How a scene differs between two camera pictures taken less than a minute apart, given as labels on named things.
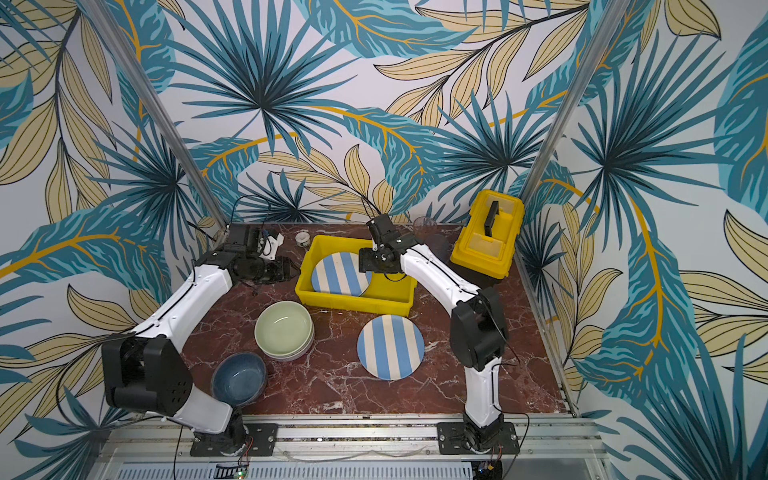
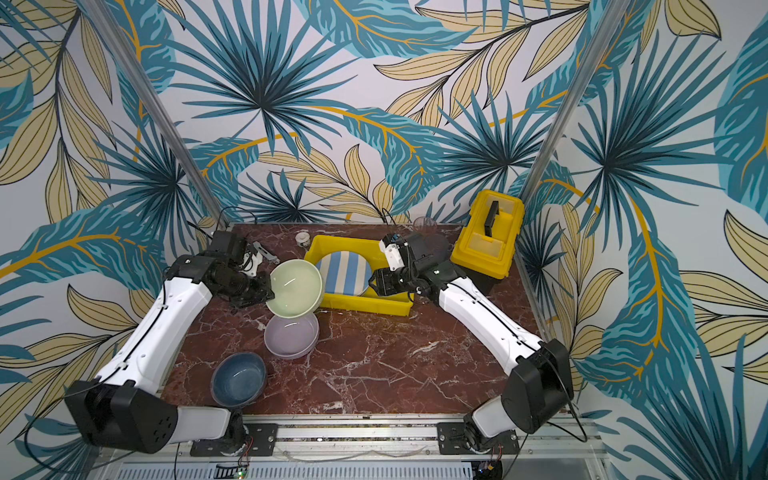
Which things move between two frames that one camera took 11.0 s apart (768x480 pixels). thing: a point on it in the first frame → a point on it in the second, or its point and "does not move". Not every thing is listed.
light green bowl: [284, 330] → [297, 287]
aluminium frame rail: [343, 448] does not move
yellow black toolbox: [490, 236] does not move
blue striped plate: [391, 347] → [345, 273]
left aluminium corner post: [153, 93] does not move
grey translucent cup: [440, 246] does not move
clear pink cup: [425, 224] does not move
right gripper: [372, 260] → [385, 282]
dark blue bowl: [238, 378] does not move
